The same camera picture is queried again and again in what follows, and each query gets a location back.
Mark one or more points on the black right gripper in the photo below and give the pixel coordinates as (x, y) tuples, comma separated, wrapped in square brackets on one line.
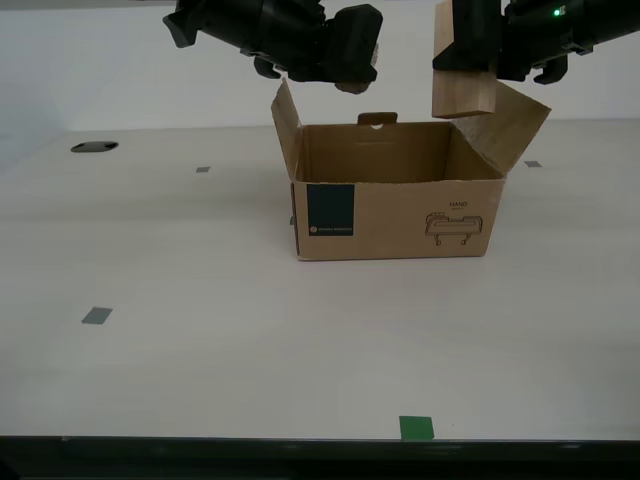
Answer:
[(530, 30)]

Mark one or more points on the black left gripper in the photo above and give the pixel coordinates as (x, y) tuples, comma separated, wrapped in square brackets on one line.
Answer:
[(285, 30)]

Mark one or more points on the speckled beige rock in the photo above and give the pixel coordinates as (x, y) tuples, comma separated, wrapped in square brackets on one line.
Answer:
[(356, 88)]

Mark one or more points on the light wooden block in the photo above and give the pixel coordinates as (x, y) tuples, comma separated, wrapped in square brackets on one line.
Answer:
[(462, 95)]

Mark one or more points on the brown cardboard box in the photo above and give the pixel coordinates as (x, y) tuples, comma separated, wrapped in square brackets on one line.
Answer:
[(400, 220)]

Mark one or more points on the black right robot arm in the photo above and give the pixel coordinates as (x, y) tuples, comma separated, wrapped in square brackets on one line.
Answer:
[(617, 17)]

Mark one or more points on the black oval table grommet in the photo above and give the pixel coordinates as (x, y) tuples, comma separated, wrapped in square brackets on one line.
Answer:
[(95, 148)]

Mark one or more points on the green tape square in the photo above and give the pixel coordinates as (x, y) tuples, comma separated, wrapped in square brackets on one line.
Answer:
[(416, 427)]

